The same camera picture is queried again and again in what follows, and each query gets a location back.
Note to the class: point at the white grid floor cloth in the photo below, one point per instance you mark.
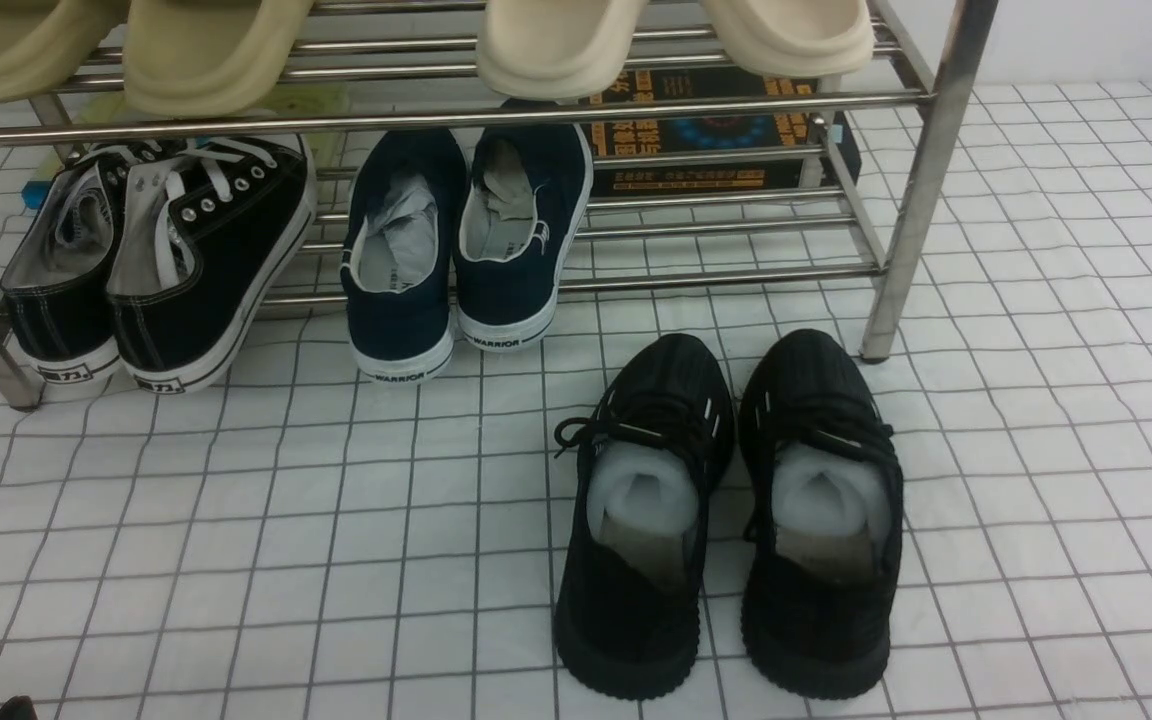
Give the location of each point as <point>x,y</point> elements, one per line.
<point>297,543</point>

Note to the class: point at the cream slipper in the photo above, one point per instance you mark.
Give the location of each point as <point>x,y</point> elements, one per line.
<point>794,39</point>
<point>554,50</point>

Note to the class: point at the yellow-green slipper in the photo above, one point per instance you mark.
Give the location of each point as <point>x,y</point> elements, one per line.
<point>42,43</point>
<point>188,59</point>

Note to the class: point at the black canvas sneaker left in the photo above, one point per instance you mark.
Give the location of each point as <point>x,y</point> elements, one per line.
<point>54,286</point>

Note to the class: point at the navy warrior sneaker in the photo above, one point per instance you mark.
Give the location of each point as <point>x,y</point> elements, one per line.
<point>528,191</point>
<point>404,215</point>

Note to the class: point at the navy Warrior sneaker left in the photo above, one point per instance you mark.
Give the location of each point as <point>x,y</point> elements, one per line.
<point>404,215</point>

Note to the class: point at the navy Warrior sneaker right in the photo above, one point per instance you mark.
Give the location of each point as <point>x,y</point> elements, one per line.
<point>528,191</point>

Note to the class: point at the stainless steel shoe rack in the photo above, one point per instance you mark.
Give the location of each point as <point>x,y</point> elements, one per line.
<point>939,94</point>

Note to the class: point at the blue object behind rack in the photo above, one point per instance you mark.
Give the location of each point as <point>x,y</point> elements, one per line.
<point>34,193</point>

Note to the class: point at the black box orange print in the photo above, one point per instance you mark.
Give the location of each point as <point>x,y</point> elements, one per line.
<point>706,135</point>

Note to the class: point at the black canvas sneaker right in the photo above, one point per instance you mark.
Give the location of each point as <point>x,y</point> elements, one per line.
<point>206,232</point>

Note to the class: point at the yellow-green slipper far left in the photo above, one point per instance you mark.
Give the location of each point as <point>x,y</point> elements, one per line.
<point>42,43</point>

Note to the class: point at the cream slipper right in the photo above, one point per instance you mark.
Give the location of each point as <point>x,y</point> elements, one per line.
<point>794,39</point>

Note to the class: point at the black canvas sneaker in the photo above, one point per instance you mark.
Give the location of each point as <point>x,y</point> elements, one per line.
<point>54,286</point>
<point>206,232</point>

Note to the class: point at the black knit sneaker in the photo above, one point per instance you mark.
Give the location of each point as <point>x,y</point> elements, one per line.
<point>826,524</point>
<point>649,458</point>

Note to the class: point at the cream slipper left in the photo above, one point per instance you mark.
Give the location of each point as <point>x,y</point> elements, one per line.
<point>554,50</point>

